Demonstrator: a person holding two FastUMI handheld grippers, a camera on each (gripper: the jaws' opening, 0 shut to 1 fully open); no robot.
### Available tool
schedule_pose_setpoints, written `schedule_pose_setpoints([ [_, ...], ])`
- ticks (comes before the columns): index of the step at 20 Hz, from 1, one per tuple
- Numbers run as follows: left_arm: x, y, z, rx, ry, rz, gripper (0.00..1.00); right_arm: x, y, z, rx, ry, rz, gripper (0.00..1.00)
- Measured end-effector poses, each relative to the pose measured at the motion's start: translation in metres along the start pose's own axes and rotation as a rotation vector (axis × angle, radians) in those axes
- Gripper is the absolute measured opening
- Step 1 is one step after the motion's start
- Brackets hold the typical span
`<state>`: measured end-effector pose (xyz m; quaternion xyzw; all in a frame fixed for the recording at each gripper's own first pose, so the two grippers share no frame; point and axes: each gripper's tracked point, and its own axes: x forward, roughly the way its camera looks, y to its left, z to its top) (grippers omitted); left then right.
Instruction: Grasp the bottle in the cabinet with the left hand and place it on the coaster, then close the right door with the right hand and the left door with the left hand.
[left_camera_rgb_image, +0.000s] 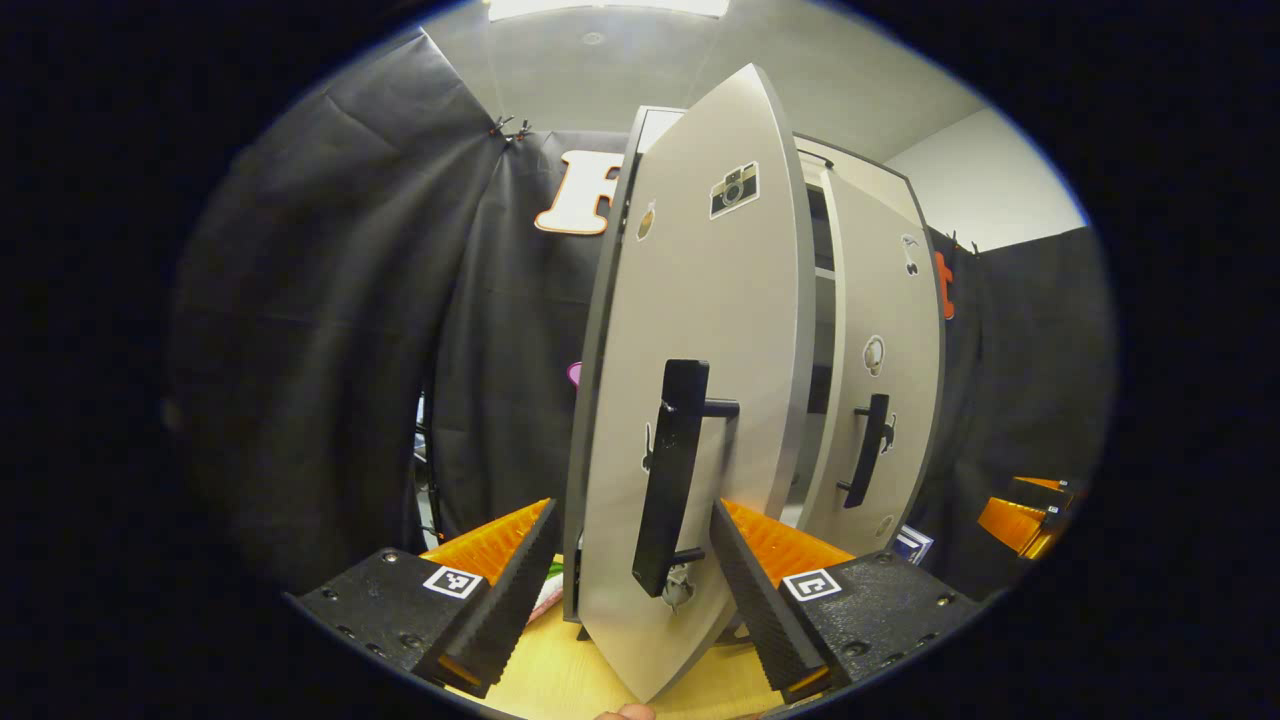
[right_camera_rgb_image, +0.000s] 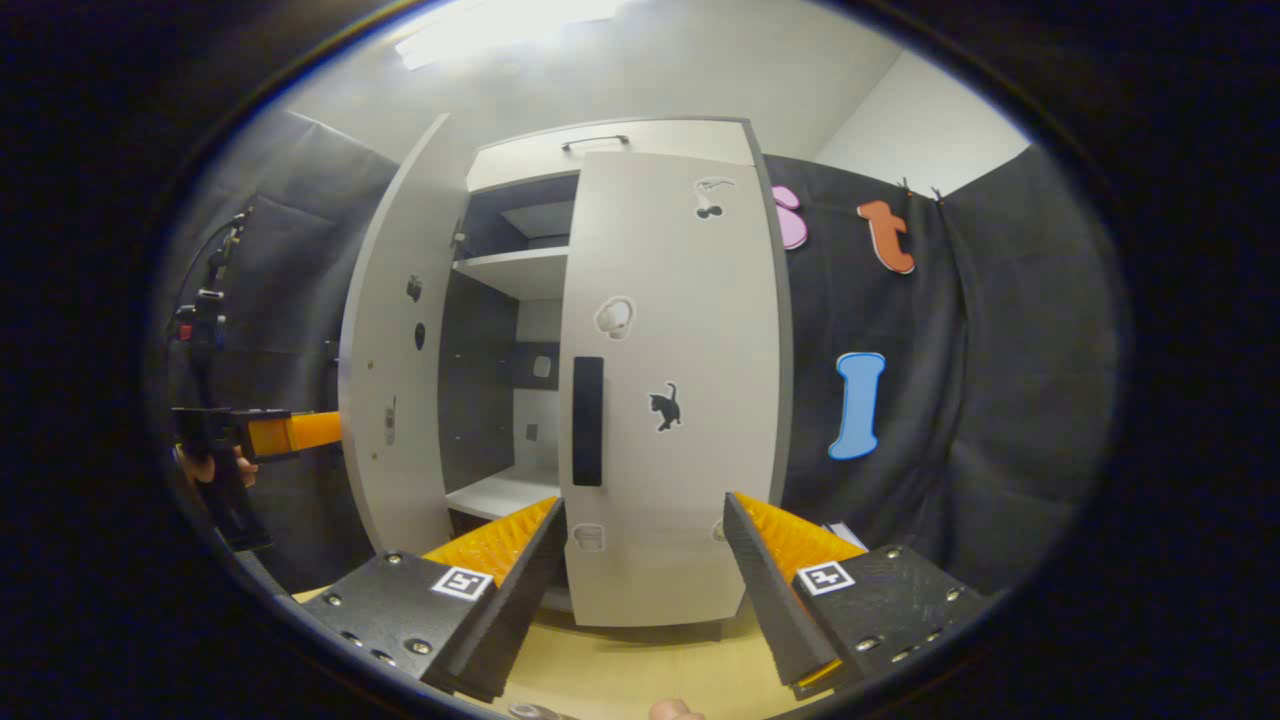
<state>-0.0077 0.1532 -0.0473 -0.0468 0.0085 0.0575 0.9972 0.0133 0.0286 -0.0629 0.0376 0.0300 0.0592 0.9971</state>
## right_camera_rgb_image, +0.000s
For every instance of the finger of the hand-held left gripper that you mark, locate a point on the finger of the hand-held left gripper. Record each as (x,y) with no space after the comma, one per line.
(300,432)

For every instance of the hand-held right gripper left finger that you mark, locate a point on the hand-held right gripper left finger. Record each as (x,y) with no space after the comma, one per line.
(520,590)

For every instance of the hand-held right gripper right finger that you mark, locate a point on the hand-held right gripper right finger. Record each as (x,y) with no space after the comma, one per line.
(770,590)

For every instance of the white cabinet door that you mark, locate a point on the white cabinet door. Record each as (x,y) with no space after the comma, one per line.
(400,400)
(680,500)

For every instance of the white and grey cabinet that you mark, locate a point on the white and grey cabinet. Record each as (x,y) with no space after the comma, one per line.
(500,340)

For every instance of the metal door hinge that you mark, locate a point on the metal door hinge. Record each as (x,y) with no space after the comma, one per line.
(460,242)

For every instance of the white cabinet shelf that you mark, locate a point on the white cabinet shelf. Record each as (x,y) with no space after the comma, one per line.
(520,270)

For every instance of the light blue book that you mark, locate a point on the light blue book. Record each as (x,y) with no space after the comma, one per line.
(845,534)

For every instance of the white drawer front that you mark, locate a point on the white drawer front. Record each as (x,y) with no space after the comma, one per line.
(680,135)

